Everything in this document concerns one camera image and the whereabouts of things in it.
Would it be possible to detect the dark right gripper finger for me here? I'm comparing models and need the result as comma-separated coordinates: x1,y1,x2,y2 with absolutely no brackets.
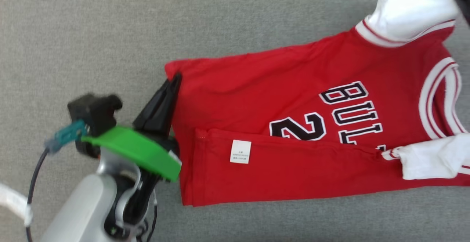
452,0,470,26

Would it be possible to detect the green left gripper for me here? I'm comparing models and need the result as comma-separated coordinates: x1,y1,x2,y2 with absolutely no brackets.
82,72,183,183

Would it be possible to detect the red basketball jersey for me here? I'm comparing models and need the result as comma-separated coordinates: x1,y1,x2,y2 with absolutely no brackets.
164,0,470,207

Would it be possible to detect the teal left cable connector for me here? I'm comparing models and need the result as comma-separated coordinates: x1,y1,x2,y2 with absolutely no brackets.
45,120,88,153

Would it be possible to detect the thin black left cable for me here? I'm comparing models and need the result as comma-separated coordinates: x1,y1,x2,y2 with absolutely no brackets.
25,148,50,242

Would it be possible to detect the white tape cable label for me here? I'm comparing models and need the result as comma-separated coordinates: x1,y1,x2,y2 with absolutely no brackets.
0,183,33,227

